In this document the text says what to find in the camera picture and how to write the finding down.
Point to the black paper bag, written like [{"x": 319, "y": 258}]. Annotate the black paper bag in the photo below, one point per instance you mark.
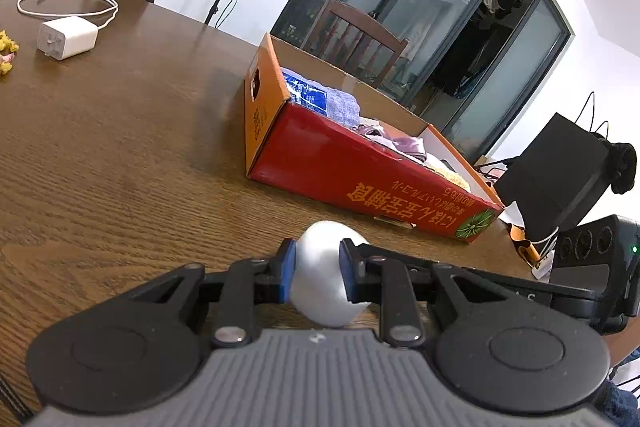
[{"x": 550, "y": 172}]

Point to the white charger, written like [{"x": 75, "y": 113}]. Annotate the white charger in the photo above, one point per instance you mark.
[{"x": 70, "y": 38}]

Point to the yellow dried petals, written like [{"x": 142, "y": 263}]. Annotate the yellow dried petals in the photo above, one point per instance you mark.
[{"x": 6, "y": 52}]

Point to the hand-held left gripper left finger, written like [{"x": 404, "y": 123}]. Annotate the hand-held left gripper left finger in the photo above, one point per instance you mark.
[{"x": 286, "y": 272}]

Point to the white round sponge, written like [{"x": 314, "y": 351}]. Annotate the white round sponge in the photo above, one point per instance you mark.
[{"x": 320, "y": 267}]

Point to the lavender cloth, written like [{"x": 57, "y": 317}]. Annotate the lavender cloth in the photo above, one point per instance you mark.
[{"x": 395, "y": 142}]

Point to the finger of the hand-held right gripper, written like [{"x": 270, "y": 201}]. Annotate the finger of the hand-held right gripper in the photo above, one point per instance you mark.
[{"x": 390, "y": 253}]

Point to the red and orange cardboard box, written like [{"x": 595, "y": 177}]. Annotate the red and orange cardboard box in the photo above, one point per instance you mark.
[{"x": 325, "y": 167}]

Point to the blue printed packet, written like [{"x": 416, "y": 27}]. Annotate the blue printed packet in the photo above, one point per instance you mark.
[{"x": 307, "y": 94}]

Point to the orange curled strip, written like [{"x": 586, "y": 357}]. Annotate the orange curled strip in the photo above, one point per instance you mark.
[{"x": 522, "y": 247}]

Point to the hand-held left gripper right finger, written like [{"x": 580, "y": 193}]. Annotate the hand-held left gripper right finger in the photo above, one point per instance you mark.
[{"x": 347, "y": 272}]

